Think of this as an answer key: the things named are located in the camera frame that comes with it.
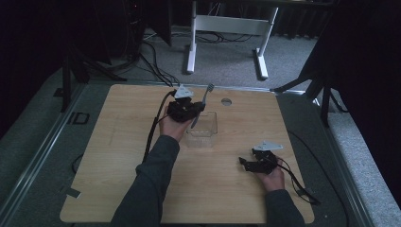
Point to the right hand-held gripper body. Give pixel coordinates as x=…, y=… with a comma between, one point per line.
x=265, y=159

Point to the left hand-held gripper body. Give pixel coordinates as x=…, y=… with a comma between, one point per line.
x=180, y=108

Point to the blue toothbrush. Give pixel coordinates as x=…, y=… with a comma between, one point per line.
x=205, y=94

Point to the clear plastic container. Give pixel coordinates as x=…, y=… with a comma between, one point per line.
x=206, y=130

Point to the person's left hand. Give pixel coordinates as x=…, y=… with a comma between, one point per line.
x=173, y=127

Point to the person's right hand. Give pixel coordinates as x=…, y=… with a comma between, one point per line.
x=273, y=180

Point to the black tripod stand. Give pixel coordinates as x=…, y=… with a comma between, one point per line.
x=66, y=78
x=324, y=94

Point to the black tape floor mark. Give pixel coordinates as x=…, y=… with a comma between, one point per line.
x=81, y=118

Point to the grey tape piece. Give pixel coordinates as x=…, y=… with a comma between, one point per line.
x=72, y=192

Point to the metal floor rail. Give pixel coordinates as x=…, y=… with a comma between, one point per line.
x=41, y=151
x=346, y=176

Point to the white desk frame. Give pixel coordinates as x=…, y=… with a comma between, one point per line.
x=231, y=25

